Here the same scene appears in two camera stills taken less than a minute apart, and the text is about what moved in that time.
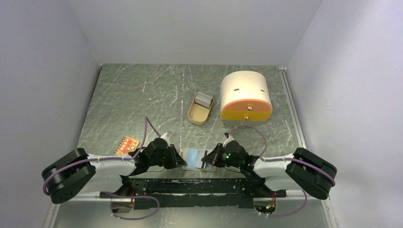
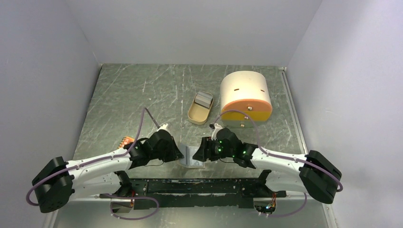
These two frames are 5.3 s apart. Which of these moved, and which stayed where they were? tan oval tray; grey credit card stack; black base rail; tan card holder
Moved: tan card holder
Stayed: grey credit card stack; tan oval tray; black base rail
